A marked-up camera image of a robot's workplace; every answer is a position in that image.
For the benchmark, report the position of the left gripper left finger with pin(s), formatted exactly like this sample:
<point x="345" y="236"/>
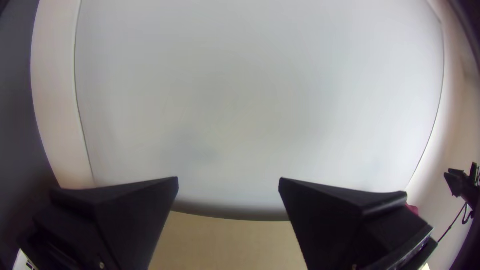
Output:
<point x="112" y="221"/>

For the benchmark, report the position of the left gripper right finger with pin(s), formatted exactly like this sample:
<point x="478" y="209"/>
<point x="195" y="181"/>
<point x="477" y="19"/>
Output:
<point x="337" y="228"/>

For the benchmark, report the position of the maroon garment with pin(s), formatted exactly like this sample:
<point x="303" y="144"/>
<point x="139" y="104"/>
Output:
<point x="411" y="208"/>

